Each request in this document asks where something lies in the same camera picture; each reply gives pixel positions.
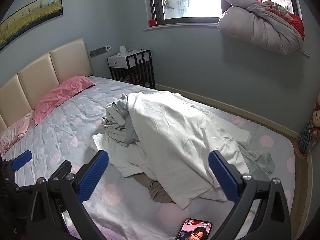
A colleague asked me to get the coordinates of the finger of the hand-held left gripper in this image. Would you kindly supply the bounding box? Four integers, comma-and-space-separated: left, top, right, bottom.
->
48, 160, 73, 182
1, 150, 38, 193

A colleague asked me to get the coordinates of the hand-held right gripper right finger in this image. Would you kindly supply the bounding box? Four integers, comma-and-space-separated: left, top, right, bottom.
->
208, 150, 292, 240

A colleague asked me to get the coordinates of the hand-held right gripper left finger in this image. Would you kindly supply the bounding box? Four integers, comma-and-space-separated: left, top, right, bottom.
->
25, 150, 109, 240

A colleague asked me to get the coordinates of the smartphone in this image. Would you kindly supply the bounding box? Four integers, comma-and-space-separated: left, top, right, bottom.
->
175, 218, 213, 240

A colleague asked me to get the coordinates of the grey duvet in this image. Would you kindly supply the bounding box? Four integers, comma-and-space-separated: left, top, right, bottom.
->
217, 0, 304, 55

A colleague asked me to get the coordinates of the white wrinkled garment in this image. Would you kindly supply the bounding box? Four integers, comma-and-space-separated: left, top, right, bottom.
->
127, 91, 252, 210

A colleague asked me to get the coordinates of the grey-green garment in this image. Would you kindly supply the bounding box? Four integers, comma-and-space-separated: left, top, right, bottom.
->
235, 152, 275, 180

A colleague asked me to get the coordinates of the landscape painting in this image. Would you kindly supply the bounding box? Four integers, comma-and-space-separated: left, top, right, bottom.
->
0, 0, 63, 52

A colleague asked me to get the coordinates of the beige padded headboard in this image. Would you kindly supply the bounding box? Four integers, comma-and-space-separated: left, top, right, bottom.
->
0, 37, 93, 130

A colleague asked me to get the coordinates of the red blanket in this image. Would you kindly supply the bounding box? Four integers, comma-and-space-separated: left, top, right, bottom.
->
262, 1, 305, 40

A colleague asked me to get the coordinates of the pink-dotted bedsheet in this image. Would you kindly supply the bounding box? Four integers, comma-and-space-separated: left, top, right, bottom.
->
0, 76, 297, 240

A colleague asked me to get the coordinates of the wall switch panel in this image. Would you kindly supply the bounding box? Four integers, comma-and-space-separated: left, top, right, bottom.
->
89, 47, 107, 57

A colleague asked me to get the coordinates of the dark-framed window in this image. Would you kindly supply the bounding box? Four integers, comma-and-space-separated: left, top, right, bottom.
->
146, 0, 300, 27

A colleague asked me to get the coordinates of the white black nightstand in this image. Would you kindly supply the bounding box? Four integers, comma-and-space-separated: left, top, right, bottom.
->
107, 49, 157, 90

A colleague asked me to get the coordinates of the dark pink pillow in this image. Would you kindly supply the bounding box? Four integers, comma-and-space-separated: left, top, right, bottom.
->
34, 76, 96, 128

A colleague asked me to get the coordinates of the stuffed toy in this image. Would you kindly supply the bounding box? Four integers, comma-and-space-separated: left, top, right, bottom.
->
311, 110, 320, 128

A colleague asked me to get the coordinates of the beige bed frame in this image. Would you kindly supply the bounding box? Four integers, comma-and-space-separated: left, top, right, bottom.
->
291, 140, 313, 230

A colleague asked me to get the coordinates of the light pink pillow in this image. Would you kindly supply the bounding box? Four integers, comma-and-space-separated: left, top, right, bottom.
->
0, 110, 35, 155

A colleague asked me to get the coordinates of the pile of grey-white clothes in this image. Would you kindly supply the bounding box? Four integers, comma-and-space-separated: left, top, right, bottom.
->
101, 94, 140, 145

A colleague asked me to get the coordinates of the white window sill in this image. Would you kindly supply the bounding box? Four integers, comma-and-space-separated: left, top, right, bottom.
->
144, 22, 310, 56

